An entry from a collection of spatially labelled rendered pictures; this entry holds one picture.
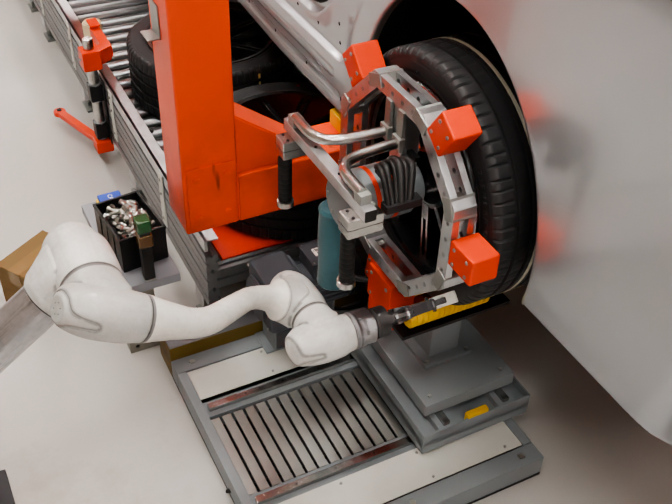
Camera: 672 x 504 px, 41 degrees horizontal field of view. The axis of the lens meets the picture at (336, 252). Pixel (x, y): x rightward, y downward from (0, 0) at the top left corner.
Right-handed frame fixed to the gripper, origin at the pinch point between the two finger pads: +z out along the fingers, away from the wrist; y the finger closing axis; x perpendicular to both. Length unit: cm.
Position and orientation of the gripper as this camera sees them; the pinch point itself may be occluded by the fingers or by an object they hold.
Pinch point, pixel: (443, 300)
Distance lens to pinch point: 225.5
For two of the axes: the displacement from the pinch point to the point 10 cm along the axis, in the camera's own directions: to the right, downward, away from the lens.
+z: 8.9, -2.7, 3.7
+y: 3.4, -1.4, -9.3
